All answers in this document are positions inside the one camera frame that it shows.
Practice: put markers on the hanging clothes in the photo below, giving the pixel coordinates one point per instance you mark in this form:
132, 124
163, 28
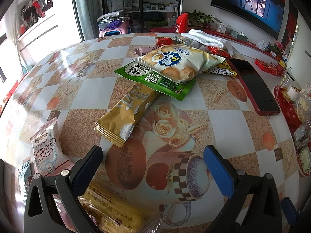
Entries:
35, 7

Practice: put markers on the pile of clothes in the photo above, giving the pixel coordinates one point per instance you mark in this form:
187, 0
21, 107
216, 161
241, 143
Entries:
114, 17

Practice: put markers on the red tray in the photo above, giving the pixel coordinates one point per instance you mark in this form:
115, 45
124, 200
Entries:
281, 102

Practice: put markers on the green snack bag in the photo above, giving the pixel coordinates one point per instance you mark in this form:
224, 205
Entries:
150, 82

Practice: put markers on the pink plastic stool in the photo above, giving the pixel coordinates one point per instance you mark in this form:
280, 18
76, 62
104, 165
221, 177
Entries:
114, 32

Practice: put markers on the white plastic bag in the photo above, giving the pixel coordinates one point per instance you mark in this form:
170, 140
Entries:
262, 45

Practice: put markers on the white small boxes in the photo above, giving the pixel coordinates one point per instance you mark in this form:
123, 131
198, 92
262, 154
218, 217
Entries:
221, 26

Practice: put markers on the clear yellow egg roll packet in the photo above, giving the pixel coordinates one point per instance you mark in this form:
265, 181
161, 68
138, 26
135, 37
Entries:
116, 211

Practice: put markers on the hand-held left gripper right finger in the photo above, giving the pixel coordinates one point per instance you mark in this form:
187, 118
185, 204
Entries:
216, 172

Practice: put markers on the pile of wrapped snacks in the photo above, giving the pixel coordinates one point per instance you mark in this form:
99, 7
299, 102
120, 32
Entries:
301, 131

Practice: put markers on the white pink cranberry packet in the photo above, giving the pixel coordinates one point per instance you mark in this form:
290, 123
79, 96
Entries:
46, 150

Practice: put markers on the long gold snack packet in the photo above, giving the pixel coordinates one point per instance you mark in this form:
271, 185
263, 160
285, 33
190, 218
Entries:
128, 111

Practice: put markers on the red gift boxes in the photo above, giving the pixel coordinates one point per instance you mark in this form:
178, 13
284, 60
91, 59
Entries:
268, 67

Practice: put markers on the red wall hanging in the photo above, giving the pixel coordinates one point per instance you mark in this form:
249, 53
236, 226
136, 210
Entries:
292, 24

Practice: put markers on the pink flower pot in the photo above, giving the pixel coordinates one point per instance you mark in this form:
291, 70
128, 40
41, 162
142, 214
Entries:
275, 48

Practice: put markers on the wall television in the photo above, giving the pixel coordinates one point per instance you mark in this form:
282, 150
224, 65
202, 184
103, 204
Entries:
255, 4

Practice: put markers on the green potted plant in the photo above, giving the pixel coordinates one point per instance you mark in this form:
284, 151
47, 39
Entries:
200, 18

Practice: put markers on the green tissue box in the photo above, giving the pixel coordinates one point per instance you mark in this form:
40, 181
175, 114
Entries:
238, 36

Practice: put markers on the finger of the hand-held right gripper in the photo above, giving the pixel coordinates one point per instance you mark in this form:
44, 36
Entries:
290, 208

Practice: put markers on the white yellow bread bag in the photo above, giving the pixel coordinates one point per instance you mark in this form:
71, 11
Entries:
177, 60

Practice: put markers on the white towel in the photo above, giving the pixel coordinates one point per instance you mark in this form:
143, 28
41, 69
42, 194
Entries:
206, 37

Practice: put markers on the yellow black snack packet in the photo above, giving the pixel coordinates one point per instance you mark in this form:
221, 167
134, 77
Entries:
218, 71

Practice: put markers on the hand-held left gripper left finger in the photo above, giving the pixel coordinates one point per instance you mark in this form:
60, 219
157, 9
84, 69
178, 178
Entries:
83, 173

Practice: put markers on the smartphone in red case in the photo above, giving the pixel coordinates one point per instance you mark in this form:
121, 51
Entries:
255, 85

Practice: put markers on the white container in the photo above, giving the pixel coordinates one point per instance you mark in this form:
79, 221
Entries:
289, 77

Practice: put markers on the red television console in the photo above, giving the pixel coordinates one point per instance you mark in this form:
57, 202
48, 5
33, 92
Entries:
247, 45

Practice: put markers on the red snack packet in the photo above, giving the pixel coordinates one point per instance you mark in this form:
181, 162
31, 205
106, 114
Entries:
217, 52
164, 41

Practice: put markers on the red plastic chair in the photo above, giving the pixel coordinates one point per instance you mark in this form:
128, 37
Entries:
182, 21

